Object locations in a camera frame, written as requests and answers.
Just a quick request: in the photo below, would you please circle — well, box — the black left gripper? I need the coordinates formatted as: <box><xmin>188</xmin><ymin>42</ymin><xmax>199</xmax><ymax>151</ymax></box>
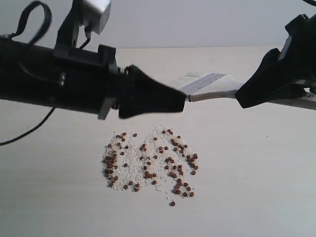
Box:
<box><xmin>49</xmin><ymin>44</ymin><xmax>185</xmax><ymax>120</ymax></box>

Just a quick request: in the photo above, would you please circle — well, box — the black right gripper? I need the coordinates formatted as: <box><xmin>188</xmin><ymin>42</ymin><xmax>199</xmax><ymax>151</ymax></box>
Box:
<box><xmin>235</xmin><ymin>14</ymin><xmax>316</xmax><ymax>108</ymax></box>

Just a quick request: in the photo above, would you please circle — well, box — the wooden paint brush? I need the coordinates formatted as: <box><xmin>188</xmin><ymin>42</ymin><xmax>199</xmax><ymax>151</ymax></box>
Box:
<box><xmin>171</xmin><ymin>71</ymin><xmax>316</xmax><ymax>111</ymax></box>

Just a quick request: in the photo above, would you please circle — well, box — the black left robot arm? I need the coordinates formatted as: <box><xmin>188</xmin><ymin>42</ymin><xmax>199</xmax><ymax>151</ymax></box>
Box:
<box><xmin>0</xmin><ymin>38</ymin><xmax>186</xmax><ymax>120</ymax></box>

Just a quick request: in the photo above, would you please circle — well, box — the brown and white granule pile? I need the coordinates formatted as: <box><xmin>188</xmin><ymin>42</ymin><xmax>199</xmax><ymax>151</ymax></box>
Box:
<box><xmin>100</xmin><ymin>126</ymin><xmax>199</xmax><ymax>206</ymax></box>

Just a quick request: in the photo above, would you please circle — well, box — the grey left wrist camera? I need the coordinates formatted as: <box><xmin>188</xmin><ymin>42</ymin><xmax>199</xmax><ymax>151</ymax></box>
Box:
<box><xmin>55</xmin><ymin>0</ymin><xmax>111</xmax><ymax>49</ymax></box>

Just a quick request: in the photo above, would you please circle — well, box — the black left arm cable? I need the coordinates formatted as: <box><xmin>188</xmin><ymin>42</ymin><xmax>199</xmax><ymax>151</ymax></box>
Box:
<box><xmin>0</xmin><ymin>0</ymin><xmax>98</xmax><ymax>146</ymax></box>

